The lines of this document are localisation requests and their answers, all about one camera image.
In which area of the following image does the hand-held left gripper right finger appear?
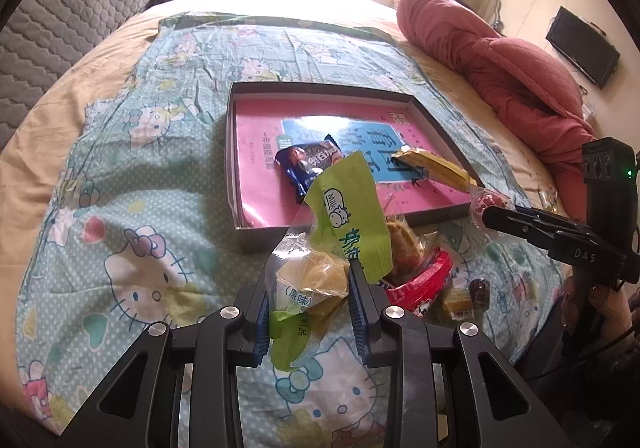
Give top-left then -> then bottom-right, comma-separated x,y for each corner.
348,261 -> 576,448

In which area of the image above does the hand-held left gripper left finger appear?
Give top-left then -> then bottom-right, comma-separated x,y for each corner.
57,273 -> 273,448

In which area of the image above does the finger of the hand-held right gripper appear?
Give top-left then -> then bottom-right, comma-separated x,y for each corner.
510,205 -> 596,231
481,207 -> 568,250

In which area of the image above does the round red candy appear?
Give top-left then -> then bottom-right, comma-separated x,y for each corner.
471,188 -> 512,230

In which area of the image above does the red snack packet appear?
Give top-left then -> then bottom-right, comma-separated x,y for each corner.
382,248 -> 453,316

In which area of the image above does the dark brown candy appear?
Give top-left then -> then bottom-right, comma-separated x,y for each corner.
467,278 -> 493,311

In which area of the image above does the clear pastry packet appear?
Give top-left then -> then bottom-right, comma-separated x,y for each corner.
382,213 -> 441,284

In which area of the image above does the small yellow cake packet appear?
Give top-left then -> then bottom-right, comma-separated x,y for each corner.
440,288 -> 476,321

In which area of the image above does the green snack packet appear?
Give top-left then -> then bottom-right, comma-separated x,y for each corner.
262,151 -> 393,374

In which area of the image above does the shallow box pink book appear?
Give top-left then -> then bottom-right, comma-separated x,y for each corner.
225,82 -> 485,255

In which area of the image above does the person's right hand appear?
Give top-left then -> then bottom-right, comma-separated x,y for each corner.
562,275 -> 633,359

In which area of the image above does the small yellowish candy wrapper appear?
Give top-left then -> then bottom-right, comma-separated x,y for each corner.
537,191 -> 561,215

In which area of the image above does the yellow snack packet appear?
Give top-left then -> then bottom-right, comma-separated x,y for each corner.
390,145 -> 483,191

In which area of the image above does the pink quilt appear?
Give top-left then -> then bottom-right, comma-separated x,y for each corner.
396,0 -> 598,209

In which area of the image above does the black television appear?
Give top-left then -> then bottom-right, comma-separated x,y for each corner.
545,6 -> 621,90

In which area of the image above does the blue cookie packet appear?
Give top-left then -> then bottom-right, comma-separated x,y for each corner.
276,135 -> 346,204

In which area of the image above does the cartoon cat printed blanket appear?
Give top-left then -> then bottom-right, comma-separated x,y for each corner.
15,11 -> 576,448

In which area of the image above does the beige bed sheet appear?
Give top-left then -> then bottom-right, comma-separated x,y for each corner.
0,3 -> 571,249

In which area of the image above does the grey quilted headboard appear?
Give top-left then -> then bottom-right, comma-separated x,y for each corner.
0,0 -> 183,149

